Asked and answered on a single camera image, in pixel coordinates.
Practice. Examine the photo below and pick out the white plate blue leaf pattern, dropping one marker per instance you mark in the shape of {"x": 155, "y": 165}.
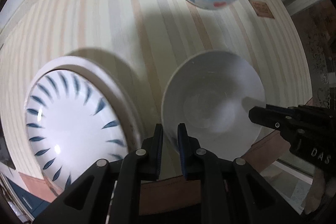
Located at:
{"x": 70, "y": 125}

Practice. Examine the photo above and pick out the person's right hand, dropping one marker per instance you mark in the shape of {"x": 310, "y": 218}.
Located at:
{"x": 322, "y": 190}

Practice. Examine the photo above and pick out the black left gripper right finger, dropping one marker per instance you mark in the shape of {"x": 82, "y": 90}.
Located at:
{"x": 200, "y": 164}

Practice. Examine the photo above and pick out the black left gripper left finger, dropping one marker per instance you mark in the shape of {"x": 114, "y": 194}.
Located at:
{"x": 144, "y": 164}

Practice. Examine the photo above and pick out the brown label on mat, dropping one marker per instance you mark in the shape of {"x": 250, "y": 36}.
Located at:
{"x": 261, "y": 9}

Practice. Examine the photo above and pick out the striped beige place mat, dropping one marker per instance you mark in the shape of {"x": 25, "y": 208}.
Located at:
{"x": 141, "y": 43}

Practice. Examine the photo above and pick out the plain white bowl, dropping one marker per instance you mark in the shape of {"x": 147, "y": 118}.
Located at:
{"x": 212, "y": 93}

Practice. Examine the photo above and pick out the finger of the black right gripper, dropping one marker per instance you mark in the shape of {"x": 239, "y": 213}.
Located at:
{"x": 283, "y": 119}

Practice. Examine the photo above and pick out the plain white plate underneath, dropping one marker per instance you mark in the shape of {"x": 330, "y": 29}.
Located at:
{"x": 109, "y": 86}

